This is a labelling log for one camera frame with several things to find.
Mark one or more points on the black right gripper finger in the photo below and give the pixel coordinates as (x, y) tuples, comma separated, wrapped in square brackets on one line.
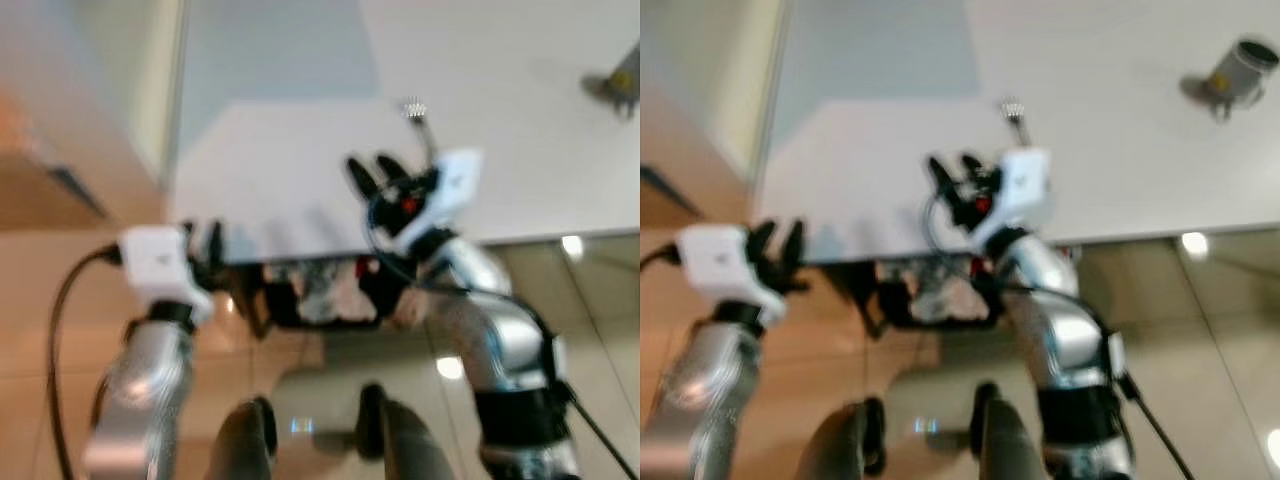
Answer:
[(940, 178), (972, 166), (360, 178), (391, 168)]

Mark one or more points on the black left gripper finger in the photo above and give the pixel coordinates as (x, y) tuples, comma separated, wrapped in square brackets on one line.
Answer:
[(189, 238), (795, 248), (214, 245), (761, 243)]

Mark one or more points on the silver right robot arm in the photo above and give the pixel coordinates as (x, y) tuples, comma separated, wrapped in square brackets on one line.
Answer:
[(500, 345), (1070, 345)]

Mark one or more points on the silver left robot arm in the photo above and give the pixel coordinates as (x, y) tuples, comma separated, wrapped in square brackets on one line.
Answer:
[(140, 385), (700, 390)]

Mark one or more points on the silver metal fork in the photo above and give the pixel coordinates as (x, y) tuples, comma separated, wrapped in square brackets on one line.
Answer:
[(1016, 113), (417, 112)]

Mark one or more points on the grey left robot leg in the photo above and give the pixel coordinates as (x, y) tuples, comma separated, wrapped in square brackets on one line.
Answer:
[(845, 445), (245, 445)]

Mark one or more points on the grey robot leg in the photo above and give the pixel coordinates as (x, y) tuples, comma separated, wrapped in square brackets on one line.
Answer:
[(245, 445), (1010, 445), (845, 445), (405, 445)]

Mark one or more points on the grey cup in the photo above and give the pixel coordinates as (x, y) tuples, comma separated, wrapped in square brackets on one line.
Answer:
[(1240, 72), (620, 85)]

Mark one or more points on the grey right robot leg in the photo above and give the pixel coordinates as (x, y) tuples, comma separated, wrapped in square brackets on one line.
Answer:
[(405, 445), (1010, 445)]

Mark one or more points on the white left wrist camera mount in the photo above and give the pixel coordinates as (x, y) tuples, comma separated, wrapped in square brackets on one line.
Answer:
[(155, 262), (722, 260)]

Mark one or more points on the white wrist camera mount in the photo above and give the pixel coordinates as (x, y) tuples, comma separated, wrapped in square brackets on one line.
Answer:
[(722, 260), (155, 262), (1020, 185), (450, 185)]

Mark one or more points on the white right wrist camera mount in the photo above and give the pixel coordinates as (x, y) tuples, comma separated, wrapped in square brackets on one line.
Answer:
[(450, 185), (1020, 185)]

